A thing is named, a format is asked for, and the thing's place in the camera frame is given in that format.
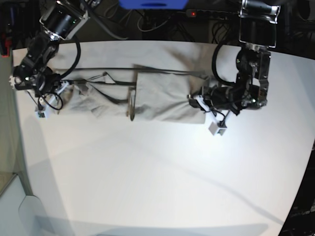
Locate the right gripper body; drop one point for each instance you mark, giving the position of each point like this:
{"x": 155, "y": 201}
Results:
{"x": 49, "y": 95}

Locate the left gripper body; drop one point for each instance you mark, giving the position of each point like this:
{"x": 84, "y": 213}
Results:
{"x": 215, "y": 100}

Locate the grey t-shirt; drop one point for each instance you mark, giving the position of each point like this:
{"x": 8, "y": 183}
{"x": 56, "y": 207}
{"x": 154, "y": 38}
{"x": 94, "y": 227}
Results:
{"x": 144, "y": 81}

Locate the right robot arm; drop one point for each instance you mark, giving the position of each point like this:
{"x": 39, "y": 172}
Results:
{"x": 60, "y": 23}

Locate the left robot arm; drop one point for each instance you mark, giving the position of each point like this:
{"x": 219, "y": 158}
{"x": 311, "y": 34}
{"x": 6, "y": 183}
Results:
{"x": 257, "y": 34}

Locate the red and blue clamp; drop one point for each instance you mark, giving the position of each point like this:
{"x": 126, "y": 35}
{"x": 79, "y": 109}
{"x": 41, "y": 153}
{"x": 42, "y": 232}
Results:
{"x": 6, "y": 25}

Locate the black power strip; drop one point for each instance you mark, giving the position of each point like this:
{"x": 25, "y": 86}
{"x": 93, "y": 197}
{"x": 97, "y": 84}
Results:
{"x": 210, "y": 14}

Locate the blue box overhead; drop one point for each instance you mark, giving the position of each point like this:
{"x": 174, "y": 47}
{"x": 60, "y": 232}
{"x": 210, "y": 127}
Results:
{"x": 153, "y": 4}

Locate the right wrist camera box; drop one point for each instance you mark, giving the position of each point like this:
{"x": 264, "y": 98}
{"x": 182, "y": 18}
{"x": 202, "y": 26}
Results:
{"x": 43, "y": 113}

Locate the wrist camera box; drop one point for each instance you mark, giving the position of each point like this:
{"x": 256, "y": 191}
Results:
{"x": 43, "y": 113}
{"x": 217, "y": 128}

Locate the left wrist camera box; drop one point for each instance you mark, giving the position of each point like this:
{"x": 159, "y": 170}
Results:
{"x": 217, "y": 128}

